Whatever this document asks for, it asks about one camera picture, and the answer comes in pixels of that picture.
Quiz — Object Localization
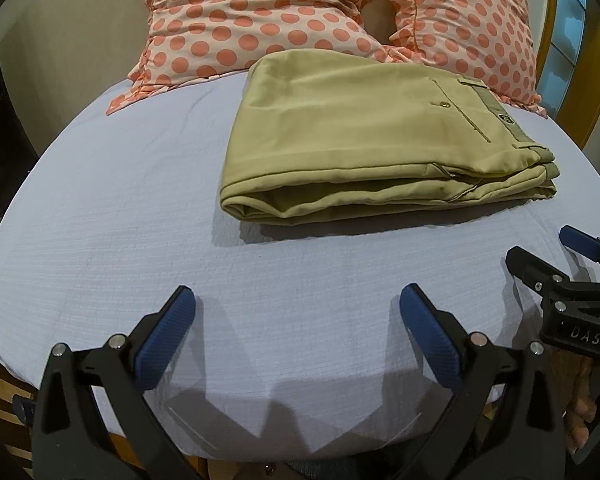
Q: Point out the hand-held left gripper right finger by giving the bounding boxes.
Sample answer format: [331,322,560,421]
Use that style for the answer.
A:
[399,283,566,480]

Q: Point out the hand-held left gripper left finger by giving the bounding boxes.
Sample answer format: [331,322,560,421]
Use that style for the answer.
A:
[31,285,206,480]

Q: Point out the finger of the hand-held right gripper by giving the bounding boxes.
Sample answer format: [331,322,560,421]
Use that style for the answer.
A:
[558,225,600,271]
[505,245,566,306]

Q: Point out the khaki pants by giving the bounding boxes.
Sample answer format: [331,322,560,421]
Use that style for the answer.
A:
[219,50,562,224]

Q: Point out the person's right hand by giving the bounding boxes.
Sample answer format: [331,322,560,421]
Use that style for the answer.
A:
[550,350,600,456]

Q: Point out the light blue bed sheet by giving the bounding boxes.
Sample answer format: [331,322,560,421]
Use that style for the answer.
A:
[0,71,600,461]

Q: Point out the frosted glass window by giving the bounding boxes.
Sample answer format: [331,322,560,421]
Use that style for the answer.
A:
[539,0,588,121]

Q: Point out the polka dot pillow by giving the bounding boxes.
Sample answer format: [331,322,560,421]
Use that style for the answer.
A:
[380,0,548,120]
[105,0,396,117]

